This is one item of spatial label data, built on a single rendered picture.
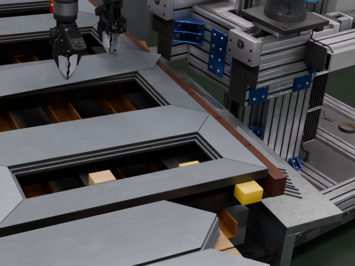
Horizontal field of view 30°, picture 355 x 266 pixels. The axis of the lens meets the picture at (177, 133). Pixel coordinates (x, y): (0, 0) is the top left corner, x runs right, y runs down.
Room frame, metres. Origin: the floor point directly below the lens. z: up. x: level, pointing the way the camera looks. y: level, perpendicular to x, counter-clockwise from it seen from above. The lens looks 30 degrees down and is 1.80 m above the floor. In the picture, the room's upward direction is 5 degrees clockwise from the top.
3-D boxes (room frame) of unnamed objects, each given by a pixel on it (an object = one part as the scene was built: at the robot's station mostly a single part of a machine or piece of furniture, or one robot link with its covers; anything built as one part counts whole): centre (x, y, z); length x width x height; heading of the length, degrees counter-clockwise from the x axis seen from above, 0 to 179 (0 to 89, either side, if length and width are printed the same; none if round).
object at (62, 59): (1.89, 0.38, 0.94); 0.06 x 0.03 x 0.09; 28
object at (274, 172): (2.23, 0.10, 0.80); 1.62 x 0.04 x 0.06; 29
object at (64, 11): (1.89, 0.37, 1.12); 0.08 x 0.08 x 0.05
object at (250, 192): (1.48, -0.20, 0.79); 0.06 x 0.05 x 0.04; 119
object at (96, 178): (1.47, 0.19, 0.79); 0.06 x 0.05 x 0.04; 119
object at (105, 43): (2.21, 0.28, 0.88); 0.06 x 0.03 x 0.09; 29
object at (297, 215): (2.11, -0.10, 0.67); 1.30 x 0.20 x 0.03; 29
